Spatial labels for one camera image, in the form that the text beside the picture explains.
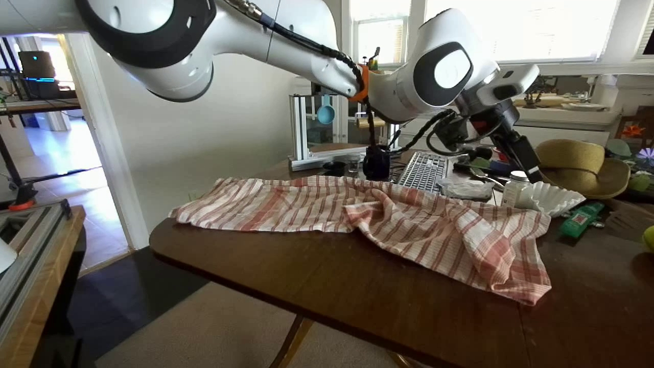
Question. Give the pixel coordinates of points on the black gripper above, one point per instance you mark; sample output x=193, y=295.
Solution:
x=496, y=123

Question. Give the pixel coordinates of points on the white drawer cabinet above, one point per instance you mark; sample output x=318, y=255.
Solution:
x=582, y=107

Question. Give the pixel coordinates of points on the black computer keyboard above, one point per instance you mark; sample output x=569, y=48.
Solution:
x=427, y=173

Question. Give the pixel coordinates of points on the yellow green ball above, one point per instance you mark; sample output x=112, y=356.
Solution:
x=648, y=238

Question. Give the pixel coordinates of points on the green packaged item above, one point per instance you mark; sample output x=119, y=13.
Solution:
x=578, y=220

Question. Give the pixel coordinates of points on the white egg carton tray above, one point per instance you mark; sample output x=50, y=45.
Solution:
x=548, y=199

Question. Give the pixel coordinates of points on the white plastic bottle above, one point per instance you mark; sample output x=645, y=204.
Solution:
x=511, y=195

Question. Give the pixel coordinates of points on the wooden side workbench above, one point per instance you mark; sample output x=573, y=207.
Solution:
x=42, y=257

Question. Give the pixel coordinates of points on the white crumpled paper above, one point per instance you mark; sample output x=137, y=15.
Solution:
x=467, y=188

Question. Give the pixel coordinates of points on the red striped white tablecloth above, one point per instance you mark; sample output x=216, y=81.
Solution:
x=482, y=246

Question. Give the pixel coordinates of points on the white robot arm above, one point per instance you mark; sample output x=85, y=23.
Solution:
x=168, y=45

